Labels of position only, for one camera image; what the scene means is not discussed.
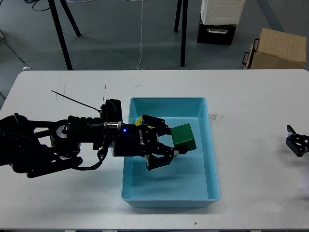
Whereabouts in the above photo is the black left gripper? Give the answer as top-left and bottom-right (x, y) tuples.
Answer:
(113, 115), (188, 171)

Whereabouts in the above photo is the blue plastic bin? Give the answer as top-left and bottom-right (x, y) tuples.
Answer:
(121, 97), (221, 208)

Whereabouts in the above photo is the yellow wooden block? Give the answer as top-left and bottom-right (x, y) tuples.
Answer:
(135, 116), (154, 129)

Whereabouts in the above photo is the thin black cable tie vertical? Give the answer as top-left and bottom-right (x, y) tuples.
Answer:
(102, 79), (107, 104)

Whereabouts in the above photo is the wooden box with handles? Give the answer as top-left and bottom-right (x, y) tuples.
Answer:
(242, 28), (307, 69)

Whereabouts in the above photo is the white hanging cord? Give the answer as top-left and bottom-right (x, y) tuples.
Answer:
(136, 0), (144, 71)

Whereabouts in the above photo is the green wooden block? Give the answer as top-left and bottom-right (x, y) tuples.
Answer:
(170, 123), (197, 151)

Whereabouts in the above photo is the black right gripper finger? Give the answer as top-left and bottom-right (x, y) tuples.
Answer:
(286, 125), (309, 157)

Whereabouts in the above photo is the black storage box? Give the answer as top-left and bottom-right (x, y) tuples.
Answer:
(197, 20), (237, 45)

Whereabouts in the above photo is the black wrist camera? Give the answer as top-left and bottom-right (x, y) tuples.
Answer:
(100, 99), (123, 123)

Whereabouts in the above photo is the black table leg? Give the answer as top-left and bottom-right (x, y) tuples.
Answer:
(48, 0), (73, 71)
(60, 0), (81, 37)
(181, 0), (188, 67)
(174, 0), (182, 33)

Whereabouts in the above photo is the black table leg left inner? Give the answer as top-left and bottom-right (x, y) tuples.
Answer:
(60, 0), (81, 37)

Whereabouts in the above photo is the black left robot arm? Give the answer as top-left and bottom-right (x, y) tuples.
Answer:
(0, 114), (192, 178)

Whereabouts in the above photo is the black table leg right inner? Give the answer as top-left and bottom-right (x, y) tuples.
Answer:
(174, 0), (182, 33)

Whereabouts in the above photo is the thin black cable tie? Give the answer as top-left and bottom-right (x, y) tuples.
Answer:
(51, 90), (101, 113)

